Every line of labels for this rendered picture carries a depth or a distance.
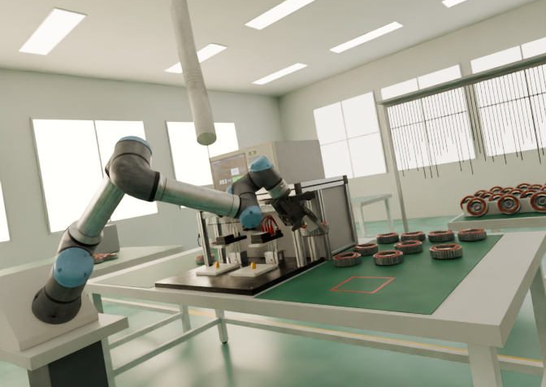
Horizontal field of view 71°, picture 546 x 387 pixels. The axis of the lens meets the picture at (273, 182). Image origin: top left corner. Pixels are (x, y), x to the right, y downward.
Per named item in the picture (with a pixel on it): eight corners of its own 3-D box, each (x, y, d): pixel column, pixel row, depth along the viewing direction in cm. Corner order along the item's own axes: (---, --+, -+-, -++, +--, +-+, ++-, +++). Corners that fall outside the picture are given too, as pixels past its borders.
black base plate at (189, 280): (253, 296, 135) (251, 289, 135) (154, 287, 177) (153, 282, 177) (324, 261, 171) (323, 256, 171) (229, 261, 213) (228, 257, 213)
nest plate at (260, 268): (254, 276, 155) (253, 273, 155) (230, 276, 164) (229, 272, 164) (278, 267, 166) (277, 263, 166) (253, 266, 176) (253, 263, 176)
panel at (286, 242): (325, 256, 170) (314, 190, 170) (227, 257, 213) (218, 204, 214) (327, 256, 171) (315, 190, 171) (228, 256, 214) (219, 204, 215)
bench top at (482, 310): (503, 348, 81) (499, 325, 81) (79, 291, 225) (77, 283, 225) (549, 242, 158) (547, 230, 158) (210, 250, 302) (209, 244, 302)
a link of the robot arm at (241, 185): (227, 202, 131) (252, 184, 129) (223, 184, 140) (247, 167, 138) (240, 215, 136) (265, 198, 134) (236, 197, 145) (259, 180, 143)
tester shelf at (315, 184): (296, 194, 159) (294, 184, 159) (196, 208, 203) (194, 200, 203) (348, 183, 192) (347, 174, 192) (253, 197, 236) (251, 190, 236)
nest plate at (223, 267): (216, 275, 170) (215, 272, 170) (195, 274, 180) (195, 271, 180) (240, 266, 182) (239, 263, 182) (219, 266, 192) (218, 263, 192)
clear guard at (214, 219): (247, 221, 142) (244, 206, 142) (206, 225, 158) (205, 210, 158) (299, 208, 167) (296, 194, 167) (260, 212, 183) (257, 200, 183)
